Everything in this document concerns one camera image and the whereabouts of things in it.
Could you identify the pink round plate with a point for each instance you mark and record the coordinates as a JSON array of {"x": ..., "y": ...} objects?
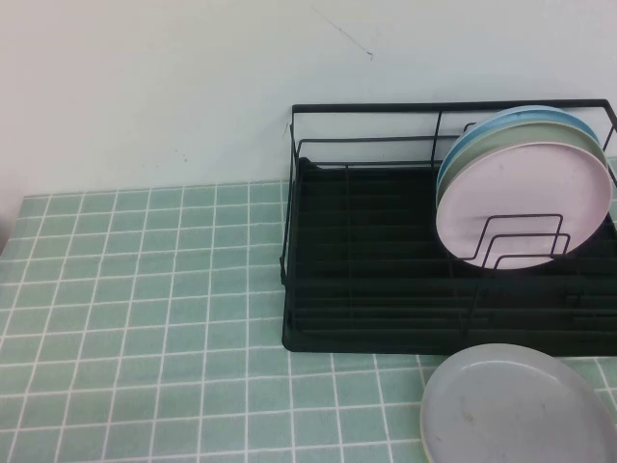
[{"x": 506, "y": 193}]

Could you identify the green round plate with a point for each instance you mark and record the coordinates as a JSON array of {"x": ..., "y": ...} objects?
[{"x": 530, "y": 133}]

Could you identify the blue round plate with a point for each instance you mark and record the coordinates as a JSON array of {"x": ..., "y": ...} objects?
[{"x": 530, "y": 116}]

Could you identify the grey round plate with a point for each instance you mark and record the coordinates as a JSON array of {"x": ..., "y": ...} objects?
[{"x": 506, "y": 410}]

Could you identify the black drip tray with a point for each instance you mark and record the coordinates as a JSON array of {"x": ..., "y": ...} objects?
[{"x": 385, "y": 212}]

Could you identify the green tile-pattern tablecloth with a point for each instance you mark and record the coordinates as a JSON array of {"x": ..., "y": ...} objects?
[{"x": 144, "y": 289}]

